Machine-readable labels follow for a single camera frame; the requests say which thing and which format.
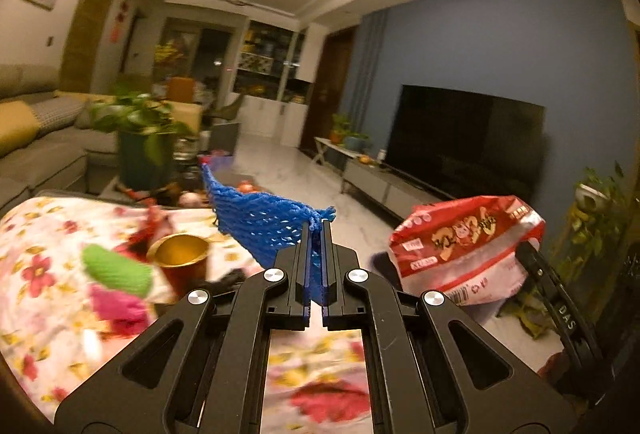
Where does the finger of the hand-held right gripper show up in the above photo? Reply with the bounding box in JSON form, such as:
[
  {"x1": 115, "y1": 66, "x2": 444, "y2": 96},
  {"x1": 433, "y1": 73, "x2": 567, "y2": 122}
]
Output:
[{"x1": 515, "y1": 241, "x2": 576, "y2": 330}]

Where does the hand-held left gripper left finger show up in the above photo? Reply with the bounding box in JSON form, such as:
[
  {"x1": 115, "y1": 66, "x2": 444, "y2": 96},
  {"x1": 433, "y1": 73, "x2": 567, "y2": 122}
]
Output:
[{"x1": 55, "y1": 220, "x2": 317, "y2": 434}]

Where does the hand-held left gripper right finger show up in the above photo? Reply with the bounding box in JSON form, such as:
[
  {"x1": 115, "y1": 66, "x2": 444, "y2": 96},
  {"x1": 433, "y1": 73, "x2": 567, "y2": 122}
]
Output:
[{"x1": 322, "y1": 220, "x2": 584, "y2": 434}]

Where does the blue foam fruit net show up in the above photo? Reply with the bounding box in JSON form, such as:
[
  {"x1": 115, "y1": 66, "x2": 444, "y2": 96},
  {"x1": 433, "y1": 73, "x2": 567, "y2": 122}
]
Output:
[{"x1": 200, "y1": 160, "x2": 336, "y2": 309}]

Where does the red snack bag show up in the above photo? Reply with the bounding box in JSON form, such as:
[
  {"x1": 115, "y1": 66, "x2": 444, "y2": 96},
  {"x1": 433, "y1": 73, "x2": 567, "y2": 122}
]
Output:
[{"x1": 389, "y1": 195, "x2": 547, "y2": 305}]

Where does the trailing plant in white pot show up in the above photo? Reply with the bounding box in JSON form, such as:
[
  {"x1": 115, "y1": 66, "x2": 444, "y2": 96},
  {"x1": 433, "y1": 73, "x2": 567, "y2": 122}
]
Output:
[{"x1": 520, "y1": 163, "x2": 628, "y2": 340}]

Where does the grey television cabinet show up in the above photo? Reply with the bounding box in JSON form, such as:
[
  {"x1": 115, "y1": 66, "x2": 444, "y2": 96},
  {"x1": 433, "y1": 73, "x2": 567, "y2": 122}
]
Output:
[{"x1": 341, "y1": 159, "x2": 467, "y2": 223}]

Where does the red and gold paper bucket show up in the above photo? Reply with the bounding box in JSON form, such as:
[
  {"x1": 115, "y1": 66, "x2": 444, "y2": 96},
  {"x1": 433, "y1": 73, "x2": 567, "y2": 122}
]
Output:
[{"x1": 152, "y1": 234, "x2": 210, "y2": 302}]

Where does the white side table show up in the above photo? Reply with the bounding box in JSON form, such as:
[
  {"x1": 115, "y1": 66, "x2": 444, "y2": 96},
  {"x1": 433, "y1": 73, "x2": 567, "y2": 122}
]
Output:
[{"x1": 313, "y1": 137, "x2": 372, "y2": 175}]

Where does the small plant in blue pot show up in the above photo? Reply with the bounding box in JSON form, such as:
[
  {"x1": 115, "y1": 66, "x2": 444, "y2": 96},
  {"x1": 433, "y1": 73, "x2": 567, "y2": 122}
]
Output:
[{"x1": 345, "y1": 131, "x2": 372, "y2": 153}]

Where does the small plant in orange pot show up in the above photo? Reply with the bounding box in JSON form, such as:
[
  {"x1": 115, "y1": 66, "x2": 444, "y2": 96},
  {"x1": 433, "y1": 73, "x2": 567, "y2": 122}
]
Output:
[{"x1": 330, "y1": 114, "x2": 352, "y2": 145}]

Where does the black flat television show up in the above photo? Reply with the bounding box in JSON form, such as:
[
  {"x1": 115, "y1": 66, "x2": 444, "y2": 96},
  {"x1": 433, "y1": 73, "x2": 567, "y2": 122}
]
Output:
[{"x1": 387, "y1": 84, "x2": 547, "y2": 203}]

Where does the dark brown door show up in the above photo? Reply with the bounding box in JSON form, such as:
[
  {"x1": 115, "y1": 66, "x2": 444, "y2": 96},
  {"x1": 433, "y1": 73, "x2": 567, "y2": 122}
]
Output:
[{"x1": 311, "y1": 26, "x2": 359, "y2": 151}]

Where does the pink foam fruit net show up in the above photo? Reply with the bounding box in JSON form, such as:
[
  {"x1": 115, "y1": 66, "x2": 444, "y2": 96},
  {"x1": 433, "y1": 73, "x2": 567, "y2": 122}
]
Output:
[{"x1": 90, "y1": 286, "x2": 151, "y2": 337}]

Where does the green foam fruit net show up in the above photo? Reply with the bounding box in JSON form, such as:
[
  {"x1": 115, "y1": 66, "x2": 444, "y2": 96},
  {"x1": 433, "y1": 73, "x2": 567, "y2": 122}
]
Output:
[{"x1": 81, "y1": 244, "x2": 153, "y2": 299}]

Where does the white display cabinet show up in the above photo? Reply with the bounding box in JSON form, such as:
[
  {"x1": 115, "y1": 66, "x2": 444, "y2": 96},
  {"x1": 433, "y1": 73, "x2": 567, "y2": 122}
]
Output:
[{"x1": 231, "y1": 18, "x2": 319, "y2": 141}]

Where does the large potted green plant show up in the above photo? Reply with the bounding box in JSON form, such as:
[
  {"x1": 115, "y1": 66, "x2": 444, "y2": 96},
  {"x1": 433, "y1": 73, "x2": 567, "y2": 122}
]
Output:
[{"x1": 91, "y1": 81, "x2": 197, "y2": 193}]

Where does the orange chair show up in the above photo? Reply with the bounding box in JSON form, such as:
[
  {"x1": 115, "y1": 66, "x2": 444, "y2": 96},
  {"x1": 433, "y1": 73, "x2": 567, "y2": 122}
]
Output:
[{"x1": 164, "y1": 76, "x2": 204, "y2": 131}]

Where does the yellow flower bouquet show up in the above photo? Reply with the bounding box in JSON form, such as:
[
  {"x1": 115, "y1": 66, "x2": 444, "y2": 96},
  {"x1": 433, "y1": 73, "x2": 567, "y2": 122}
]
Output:
[{"x1": 154, "y1": 41, "x2": 187, "y2": 65}]

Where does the floral tablecloth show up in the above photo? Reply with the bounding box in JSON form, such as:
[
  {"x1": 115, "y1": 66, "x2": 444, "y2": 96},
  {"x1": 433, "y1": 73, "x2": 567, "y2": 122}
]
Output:
[{"x1": 0, "y1": 196, "x2": 367, "y2": 434}]

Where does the grey fabric sofa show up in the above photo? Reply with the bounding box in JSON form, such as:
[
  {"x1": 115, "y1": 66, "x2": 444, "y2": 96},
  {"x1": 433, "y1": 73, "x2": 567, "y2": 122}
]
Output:
[{"x1": 0, "y1": 64, "x2": 126, "y2": 215}]

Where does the houndstooth patterned cushion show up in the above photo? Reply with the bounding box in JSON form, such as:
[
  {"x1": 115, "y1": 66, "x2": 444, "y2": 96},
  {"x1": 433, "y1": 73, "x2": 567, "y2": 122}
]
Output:
[{"x1": 30, "y1": 96, "x2": 97, "y2": 133}]

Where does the light wooden door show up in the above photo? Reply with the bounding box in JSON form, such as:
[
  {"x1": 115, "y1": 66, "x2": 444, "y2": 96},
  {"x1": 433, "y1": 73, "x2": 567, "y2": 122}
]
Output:
[{"x1": 60, "y1": 0, "x2": 122, "y2": 80}]

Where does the yellow cushion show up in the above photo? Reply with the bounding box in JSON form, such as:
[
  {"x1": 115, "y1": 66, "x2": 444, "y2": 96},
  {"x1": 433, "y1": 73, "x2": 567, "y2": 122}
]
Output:
[{"x1": 0, "y1": 101, "x2": 42, "y2": 158}]

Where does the red wall decoration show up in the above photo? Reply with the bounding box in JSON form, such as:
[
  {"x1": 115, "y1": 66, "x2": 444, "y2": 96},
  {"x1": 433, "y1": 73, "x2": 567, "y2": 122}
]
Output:
[{"x1": 111, "y1": 0, "x2": 137, "y2": 45}]

